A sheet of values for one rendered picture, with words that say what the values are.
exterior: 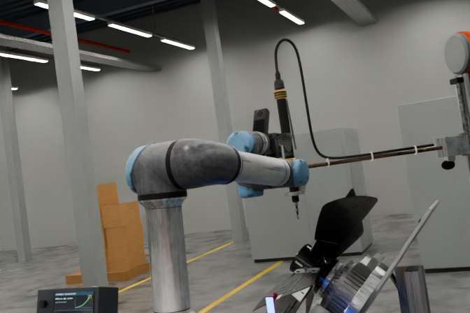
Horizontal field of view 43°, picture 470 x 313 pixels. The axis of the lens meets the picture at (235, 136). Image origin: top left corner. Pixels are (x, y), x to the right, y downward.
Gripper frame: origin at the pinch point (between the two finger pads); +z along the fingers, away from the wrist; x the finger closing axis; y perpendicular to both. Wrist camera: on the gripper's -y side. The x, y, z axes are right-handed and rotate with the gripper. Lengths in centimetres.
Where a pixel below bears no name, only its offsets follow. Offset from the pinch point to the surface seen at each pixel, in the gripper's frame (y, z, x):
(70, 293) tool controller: 42, -32, -68
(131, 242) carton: 95, 645, -516
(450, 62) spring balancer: -20, 48, 55
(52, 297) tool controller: 43, -32, -76
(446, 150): 12, 37, 49
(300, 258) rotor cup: 42.7, 11.4, -2.5
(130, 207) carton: 39, 654, -517
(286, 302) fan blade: 58, 12, -10
